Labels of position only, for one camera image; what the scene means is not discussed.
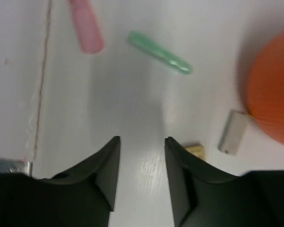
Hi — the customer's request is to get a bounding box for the tan small eraser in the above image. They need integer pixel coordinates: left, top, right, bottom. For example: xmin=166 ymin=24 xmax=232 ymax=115
xmin=185 ymin=143 xmax=205 ymax=161

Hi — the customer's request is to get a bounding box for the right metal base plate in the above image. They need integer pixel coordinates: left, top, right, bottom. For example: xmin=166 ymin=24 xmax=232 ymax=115
xmin=0 ymin=158 xmax=33 ymax=176

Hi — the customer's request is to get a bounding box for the orange round divided container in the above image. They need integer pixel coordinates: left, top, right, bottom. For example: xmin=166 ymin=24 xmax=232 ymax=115
xmin=247 ymin=32 xmax=284 ymax=144

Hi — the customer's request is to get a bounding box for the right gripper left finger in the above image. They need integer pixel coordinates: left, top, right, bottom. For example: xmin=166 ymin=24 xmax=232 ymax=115
xmin=0 ymin=136 xmax=121 ymax=227

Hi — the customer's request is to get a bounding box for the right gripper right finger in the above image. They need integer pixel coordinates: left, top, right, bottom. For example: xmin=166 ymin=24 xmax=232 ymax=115
xmin=165 ymin=137 xmax=284 ymax=227

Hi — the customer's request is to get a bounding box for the pink highlighter pen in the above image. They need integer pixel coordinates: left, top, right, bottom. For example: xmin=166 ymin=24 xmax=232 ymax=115
xmin=69 ymin=0 xmax=105 ymax=54

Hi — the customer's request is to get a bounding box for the grey eraser block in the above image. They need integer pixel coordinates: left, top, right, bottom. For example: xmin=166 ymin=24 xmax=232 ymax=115
xmin=218 ymin=110 xmax=249 ymax=156

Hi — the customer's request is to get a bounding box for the green highlighter pen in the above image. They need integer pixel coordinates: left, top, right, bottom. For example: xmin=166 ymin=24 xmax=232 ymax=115
xmin=128 ymin=31 xmax=193 ymax=75

